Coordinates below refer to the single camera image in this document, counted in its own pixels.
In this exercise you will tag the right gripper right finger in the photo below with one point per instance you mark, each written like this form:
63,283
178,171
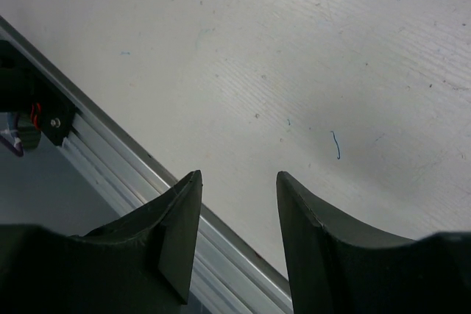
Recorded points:
338,264

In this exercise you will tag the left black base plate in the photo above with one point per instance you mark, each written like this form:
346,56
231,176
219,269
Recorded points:
33,105

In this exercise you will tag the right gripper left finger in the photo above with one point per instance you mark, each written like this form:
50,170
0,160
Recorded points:
139,263

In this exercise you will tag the aluminium mounting rail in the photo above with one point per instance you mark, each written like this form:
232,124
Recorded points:
228,276

